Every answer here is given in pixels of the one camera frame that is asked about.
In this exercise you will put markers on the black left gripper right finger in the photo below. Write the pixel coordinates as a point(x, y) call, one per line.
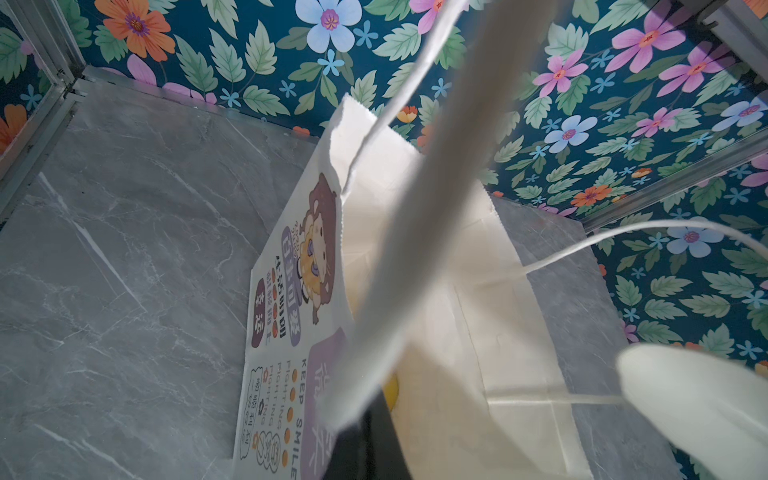
point(713, 409)

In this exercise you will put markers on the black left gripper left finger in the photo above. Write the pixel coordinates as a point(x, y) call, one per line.
point(369, 449)

